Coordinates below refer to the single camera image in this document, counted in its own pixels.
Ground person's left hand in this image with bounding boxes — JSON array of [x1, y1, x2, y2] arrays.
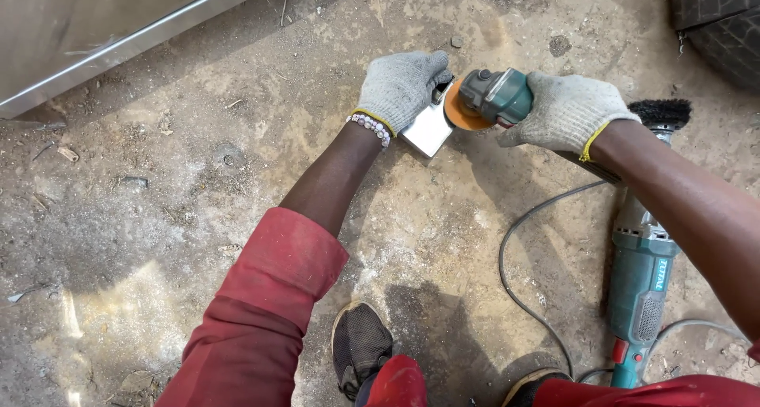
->
[[354, 51, 455, 136]]

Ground person's right hand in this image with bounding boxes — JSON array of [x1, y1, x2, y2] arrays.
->
[[498, 71, 642, 162]]

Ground shiny metal plate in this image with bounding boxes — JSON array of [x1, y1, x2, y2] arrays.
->
[[399, 77, 456, 159]]

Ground small teal angle grinder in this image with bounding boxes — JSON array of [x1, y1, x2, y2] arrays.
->
[[443, 68, 622, 186]]

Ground person's black mesh shoe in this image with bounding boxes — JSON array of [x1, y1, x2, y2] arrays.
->
[[331, 300, 394, 402], [502, 368, 574, 407]]

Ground large teal grinder with brush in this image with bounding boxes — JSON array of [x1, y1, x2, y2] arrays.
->
[[606, 98, 693, 390]]

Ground black rubber tyre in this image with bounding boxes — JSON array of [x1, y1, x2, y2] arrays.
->
[[669, 0, 760, 91]]

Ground person's red left sleeve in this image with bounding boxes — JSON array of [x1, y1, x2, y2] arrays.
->
[[155, 207, 350, 407]]

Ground stainless steel sheet structure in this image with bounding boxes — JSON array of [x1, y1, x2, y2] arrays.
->
[[0, 0, 287, 120]]

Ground person's red trousers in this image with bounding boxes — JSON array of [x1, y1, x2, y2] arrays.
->
[[355, 338, 760, 407]]

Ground white bead bracelet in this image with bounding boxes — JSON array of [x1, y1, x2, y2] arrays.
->
[[346, 113, 393, 149]]

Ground dark grey power cable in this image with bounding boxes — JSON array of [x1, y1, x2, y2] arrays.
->
[[498, 180, 610, 380]]

